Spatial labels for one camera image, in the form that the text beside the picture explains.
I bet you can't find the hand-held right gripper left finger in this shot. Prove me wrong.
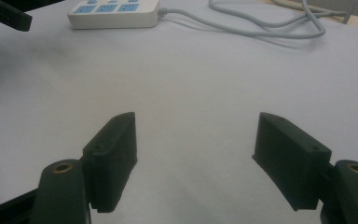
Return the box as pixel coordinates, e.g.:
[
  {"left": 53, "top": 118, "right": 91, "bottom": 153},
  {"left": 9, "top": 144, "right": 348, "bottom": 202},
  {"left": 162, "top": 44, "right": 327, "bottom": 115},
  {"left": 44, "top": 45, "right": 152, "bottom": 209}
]
[{"left": 81, "top": 111, "right": 138, "bottom": 214}]

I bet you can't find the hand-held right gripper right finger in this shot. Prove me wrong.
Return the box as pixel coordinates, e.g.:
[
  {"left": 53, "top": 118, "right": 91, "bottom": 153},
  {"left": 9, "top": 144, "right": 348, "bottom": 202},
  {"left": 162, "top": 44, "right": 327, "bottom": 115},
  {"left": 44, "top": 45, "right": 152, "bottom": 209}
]
[{"left": 251, "top": 112, "right": 333, "bottom": 212}]

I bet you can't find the white power strip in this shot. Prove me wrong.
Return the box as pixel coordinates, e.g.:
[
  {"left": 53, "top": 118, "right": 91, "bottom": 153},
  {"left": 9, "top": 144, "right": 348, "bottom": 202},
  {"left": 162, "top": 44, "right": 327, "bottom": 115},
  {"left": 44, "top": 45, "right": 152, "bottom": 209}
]
[{"left": 67, "top": 0, "right": 161, "bottom": 31}]

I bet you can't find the grey power cable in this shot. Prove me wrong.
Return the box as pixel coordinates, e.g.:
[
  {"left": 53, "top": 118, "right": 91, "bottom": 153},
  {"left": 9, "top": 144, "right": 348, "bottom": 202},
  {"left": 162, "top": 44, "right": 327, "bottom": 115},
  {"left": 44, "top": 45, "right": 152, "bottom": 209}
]
[{"left": 158, "top": 0, "right": 357, "bottom": 40}]

